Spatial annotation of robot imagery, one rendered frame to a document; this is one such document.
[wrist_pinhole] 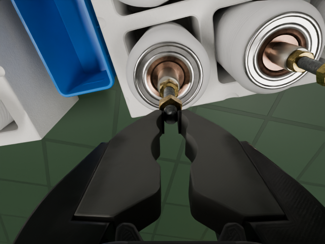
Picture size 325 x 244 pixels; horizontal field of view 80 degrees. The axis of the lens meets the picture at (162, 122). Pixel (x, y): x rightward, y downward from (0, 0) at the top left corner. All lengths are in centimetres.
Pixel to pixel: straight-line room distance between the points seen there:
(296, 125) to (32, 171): 81
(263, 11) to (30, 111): 36
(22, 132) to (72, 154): 27
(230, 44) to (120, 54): 15
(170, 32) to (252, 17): 8
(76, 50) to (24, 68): 13
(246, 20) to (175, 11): 9
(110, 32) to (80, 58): 23
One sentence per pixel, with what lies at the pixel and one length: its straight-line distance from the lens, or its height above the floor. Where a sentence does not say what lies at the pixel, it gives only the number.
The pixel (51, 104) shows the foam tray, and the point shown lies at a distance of 45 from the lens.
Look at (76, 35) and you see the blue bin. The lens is 50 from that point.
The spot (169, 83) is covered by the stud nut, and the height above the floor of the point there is 29.
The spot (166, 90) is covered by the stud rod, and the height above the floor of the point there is 30.
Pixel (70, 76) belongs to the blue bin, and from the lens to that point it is 45.
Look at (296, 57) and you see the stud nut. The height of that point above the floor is 29.
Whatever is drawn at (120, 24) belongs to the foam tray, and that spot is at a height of 18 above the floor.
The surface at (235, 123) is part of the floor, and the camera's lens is 57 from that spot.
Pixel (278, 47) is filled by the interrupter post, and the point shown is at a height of 26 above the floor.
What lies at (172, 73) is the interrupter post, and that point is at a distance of 20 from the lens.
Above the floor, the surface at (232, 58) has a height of 25.
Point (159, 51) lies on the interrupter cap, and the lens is 21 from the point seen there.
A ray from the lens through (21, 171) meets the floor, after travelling 79.
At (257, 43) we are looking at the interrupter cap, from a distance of 23.
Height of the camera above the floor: 46
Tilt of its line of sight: 60 degrees down
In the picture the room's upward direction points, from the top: 179 degrees counter-clockwise
